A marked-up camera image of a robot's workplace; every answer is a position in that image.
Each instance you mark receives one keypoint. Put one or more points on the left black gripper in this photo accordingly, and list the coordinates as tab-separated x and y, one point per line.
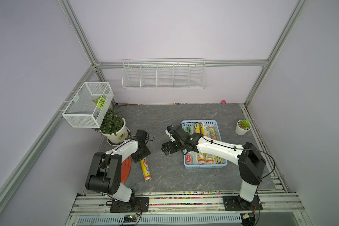
147	152

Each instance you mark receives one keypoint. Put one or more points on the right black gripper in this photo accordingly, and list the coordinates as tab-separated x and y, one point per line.
170	148

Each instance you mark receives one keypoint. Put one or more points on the light blue plastic basket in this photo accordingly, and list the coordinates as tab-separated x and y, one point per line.
209	123

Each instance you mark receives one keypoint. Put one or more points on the yellow plastic wrap roll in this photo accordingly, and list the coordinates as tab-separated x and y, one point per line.
212	134

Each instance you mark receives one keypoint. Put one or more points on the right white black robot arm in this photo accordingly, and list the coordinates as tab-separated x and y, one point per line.
248	158

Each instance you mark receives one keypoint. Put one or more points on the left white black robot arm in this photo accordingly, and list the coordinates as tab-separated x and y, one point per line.
104	174

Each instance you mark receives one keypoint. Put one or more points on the red orange work glove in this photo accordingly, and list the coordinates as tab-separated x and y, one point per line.
125	169

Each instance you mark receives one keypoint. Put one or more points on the large potted green plant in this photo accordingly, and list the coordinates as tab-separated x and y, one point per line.
113	127

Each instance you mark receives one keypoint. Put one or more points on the small white potted succulent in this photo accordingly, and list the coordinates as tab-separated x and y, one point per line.
242	127

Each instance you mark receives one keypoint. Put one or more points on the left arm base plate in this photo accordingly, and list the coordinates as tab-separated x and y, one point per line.
135	204

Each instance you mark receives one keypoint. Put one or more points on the green leaf in wire basket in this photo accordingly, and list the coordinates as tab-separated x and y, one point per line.
100	101

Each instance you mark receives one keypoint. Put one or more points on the white wire basket left wall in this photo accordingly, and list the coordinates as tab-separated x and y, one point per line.
81	112

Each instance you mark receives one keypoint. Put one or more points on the aluminium rail frame front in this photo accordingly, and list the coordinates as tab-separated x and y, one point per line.
185	208

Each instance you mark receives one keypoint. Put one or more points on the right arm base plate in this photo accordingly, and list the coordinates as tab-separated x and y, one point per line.
236	203

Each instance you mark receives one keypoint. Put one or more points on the white wire shelf back wall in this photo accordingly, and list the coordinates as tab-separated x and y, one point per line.
170	73

